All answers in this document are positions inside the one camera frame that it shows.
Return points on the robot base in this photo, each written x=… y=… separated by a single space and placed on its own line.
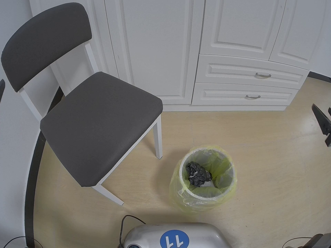
x=206 y=236

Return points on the yellow plastic bag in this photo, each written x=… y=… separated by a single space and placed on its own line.
x=178 y=192

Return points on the white wardrobe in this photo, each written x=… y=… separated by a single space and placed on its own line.
x=155 y=48

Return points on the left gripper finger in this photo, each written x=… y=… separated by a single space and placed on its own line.
x=1 y=89

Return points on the dark grey white chair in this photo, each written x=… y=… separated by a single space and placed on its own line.
x=103 y=117

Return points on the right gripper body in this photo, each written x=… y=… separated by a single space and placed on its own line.
x=329 y=139

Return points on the pale grey trash bin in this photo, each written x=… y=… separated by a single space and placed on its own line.
x=206 y=194

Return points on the black plastic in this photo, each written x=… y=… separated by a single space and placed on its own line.
x=197 y=174

